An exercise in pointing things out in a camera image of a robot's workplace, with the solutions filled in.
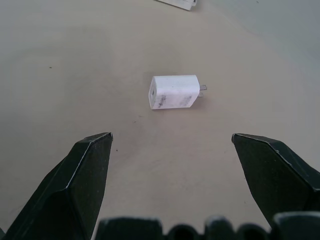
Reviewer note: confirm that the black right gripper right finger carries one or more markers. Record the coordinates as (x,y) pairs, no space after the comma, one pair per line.
(275,172)

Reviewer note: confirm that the white USB wall charger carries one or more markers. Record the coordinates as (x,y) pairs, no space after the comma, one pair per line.
(172,91)

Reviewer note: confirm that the white object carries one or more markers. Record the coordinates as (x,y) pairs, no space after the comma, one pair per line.
(180,3)

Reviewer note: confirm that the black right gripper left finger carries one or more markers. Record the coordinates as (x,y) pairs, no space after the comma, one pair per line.
(75,185)

